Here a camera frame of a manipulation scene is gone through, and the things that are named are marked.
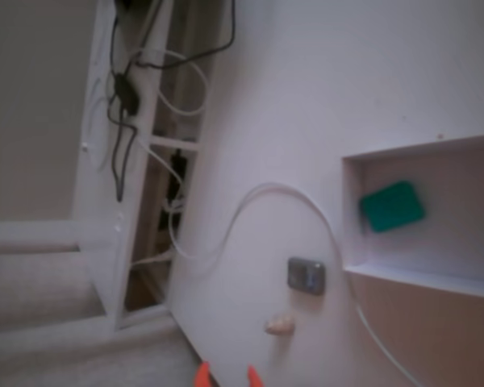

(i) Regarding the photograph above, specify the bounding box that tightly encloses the white hanging cable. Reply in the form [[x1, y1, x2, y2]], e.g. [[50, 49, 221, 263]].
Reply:
[[132, 135, 186, 259]]

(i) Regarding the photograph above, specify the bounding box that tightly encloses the black plug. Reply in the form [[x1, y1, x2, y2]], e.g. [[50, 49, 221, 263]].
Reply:
[[161, 148, 189, 243]]

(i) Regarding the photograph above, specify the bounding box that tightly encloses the small grey metal box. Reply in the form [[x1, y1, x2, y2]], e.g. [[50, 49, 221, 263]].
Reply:
[[286, 256, 327, 296]]

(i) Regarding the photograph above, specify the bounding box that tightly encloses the beige seashell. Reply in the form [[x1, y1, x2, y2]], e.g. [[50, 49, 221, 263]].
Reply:
[[265, 312, 296, 335]]

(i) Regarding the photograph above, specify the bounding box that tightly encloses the white furniture frame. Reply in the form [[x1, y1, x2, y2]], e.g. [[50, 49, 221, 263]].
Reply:
[[72, 0, 202, 331]]

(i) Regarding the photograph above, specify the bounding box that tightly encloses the white cardboard bin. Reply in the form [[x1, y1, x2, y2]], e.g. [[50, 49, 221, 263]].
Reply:
[[340, 132, 484, 387]]

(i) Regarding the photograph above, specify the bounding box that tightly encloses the black cable with inline box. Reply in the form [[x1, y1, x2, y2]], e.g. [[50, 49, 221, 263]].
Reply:
[[106, 0, 142, 202]]

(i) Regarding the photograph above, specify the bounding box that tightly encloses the thin white table cable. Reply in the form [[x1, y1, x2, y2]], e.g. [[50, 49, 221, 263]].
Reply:
[[173, 181, 427, 387]]

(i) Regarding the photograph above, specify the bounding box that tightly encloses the green cube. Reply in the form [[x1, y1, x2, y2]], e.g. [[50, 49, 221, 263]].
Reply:
[[359, 180, 427, 234]]

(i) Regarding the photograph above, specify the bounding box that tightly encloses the orange moving gripper finger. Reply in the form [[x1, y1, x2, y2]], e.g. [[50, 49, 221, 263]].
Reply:
[[195, 361, 211, 387]]

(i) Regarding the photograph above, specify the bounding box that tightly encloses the long black cable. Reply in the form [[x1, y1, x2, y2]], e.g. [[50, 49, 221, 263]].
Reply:
[[136, 0, 237, 69]]

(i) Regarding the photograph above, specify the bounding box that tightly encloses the white looped cable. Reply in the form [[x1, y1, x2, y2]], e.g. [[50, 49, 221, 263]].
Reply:
[[136, 48, 210, 118]]

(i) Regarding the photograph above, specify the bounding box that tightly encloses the orange fixed gripper finger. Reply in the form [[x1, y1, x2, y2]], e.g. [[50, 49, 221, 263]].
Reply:
[[247, 364, 264, 387]]

